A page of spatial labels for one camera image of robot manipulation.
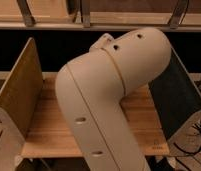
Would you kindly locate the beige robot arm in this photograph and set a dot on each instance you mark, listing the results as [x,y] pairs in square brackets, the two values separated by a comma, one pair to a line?
[89,89]

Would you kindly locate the right dark side panel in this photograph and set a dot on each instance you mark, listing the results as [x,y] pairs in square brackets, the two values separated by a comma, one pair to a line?
[178,104]

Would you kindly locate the left wooden side panel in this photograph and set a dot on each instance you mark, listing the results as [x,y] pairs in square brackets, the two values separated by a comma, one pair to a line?
[18,97]

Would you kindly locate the middle metal bracket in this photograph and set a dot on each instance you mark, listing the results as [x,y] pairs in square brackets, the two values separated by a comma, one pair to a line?
[85,12]

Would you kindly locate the metal bracket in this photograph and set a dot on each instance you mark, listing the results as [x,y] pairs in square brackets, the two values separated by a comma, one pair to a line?
[28,19]
[85,12]
[178,14]

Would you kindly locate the left metal bracket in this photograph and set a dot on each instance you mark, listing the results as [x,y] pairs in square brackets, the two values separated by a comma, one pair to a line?
[28,19]

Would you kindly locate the right metal bracket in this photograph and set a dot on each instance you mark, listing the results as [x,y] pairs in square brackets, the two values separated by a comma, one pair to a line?
[178,14]

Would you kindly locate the wooden shelf rail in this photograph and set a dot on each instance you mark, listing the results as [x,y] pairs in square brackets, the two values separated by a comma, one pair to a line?
[115,21]

